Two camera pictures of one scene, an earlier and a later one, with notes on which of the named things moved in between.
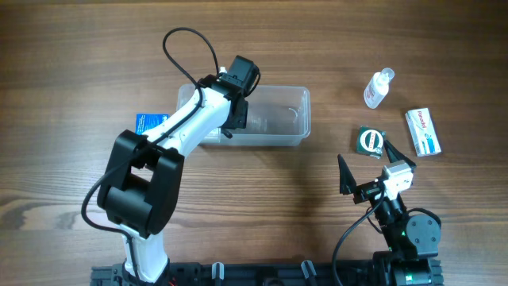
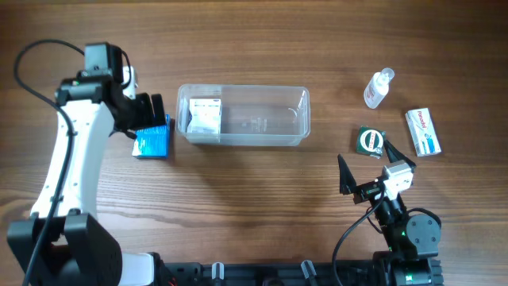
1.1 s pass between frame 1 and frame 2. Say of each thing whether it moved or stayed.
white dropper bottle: stayed
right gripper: stayed
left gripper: moved
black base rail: stayed
